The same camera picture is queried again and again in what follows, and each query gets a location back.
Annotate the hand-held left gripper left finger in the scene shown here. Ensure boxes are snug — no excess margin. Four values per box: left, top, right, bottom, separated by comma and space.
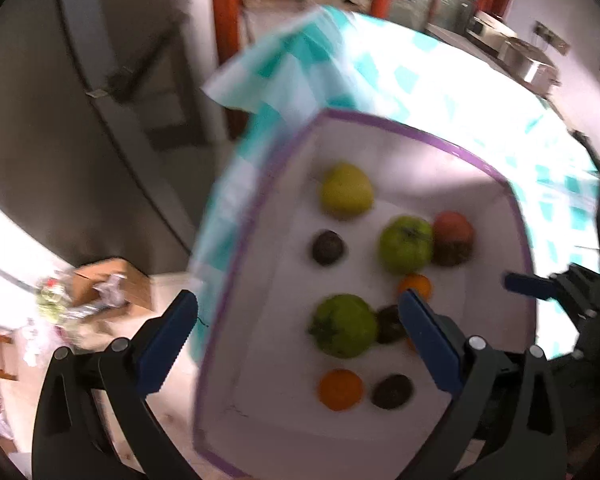
31, 289, 201, 480

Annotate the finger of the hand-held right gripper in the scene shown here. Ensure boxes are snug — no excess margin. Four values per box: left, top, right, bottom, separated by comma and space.
504, 264, 600, 322

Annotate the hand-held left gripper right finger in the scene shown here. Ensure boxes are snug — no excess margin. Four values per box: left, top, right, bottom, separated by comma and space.
397, 289, 568, 480

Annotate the orange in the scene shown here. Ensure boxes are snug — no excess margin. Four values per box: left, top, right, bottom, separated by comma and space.
318, 369, 365, 411
399, 273, 433, 306

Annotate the white box with purple rim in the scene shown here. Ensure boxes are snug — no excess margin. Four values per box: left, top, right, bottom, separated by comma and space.
192, 109, 538, 478

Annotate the dark round fruit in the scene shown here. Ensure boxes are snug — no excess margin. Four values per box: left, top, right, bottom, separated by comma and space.
311, 230, 348, 266
371, 374, 413, 409
376, 305, 408, 345

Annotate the cardboard box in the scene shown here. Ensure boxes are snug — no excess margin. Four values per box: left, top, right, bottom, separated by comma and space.
72, 257, 153, 317

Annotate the dark green apple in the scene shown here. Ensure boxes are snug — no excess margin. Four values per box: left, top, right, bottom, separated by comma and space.
308, 294, 378, 359

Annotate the red peach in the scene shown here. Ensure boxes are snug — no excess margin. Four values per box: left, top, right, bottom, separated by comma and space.
432, 211, 476, 267

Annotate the light green apple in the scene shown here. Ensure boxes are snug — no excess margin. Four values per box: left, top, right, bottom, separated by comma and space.
378, 216, 436, 276

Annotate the pile of crumpled wrappers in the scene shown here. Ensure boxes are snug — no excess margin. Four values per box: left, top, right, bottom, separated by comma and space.
27, 270, 128, 346

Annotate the yellow fruit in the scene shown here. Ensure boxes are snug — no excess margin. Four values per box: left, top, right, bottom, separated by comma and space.
321, 162, 374, 218

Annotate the metal pot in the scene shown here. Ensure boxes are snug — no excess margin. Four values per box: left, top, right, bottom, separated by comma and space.
497, 37, 561, 93

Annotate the white countertop appliance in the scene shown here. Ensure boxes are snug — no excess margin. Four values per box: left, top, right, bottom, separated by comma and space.
466, 10, 518, 43

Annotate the teal and white checked tablecloth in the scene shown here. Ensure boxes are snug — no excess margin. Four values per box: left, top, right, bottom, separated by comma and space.
190, 5, 600, 361

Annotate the grey cabinet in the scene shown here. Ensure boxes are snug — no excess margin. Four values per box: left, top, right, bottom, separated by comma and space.
0, 0, 218, 266

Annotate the wall socket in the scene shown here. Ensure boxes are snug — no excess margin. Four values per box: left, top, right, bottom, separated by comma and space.
532, 21, 572, 55

